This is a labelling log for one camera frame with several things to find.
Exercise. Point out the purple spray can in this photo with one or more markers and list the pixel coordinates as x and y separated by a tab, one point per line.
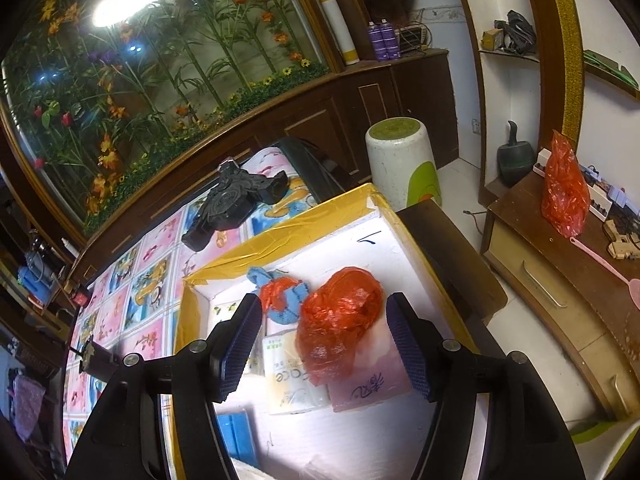
392	41
376	42

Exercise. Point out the dark wooden cabinet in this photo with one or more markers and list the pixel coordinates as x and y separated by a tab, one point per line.
410	95

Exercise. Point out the black tool on shelf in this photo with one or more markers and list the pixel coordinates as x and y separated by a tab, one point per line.
517	30

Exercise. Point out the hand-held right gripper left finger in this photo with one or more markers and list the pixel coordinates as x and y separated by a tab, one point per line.
240	355

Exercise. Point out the black round device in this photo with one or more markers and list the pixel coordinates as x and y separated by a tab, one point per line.
100	362

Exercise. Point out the white paper roll yellow band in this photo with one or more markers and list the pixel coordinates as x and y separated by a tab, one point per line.
332	15

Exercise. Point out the pink fly swatter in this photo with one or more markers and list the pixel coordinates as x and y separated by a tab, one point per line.
636	292

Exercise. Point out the black three-armed device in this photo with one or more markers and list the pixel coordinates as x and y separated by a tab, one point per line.
230	205

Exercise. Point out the wooden television stand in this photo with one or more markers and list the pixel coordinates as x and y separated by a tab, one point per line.
550	270

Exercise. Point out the dark green gourd vase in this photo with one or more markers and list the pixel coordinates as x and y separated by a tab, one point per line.
515	160

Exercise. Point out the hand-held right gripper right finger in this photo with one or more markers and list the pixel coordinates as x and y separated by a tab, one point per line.
407	350

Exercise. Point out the lemon print tissue pack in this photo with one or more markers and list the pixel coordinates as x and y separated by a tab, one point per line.
225	312

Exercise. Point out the blue cloth in red bag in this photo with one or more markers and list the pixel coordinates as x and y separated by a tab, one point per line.
280	292

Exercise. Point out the dark wooden side table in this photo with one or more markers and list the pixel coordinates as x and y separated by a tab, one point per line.
450	260

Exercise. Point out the purple patterned cloth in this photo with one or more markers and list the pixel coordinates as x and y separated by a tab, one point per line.
27	405

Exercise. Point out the wall socket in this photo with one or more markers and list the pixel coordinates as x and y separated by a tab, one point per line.
476	126

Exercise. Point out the blue thermos jug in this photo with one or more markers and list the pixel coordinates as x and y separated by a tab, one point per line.
32	282

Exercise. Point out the white tissue pack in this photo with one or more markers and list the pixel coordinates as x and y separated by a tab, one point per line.
290	385

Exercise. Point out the red plastic bag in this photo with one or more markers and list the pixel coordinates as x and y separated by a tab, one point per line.
565	190
340	320

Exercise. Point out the white foam box yellow tape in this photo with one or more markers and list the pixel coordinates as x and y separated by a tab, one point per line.
320	255

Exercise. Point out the small yellow box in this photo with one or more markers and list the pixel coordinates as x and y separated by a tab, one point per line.
492	40

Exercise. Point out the small red jar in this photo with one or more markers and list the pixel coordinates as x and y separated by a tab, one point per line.
80	296

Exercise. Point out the artificial flower glass display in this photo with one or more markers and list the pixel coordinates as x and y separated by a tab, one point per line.
175	85

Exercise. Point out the beige wooden toy gun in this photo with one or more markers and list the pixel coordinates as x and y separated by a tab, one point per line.
622	245

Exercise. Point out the white stool green seat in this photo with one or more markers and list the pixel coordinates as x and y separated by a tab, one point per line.
605	440
400	170

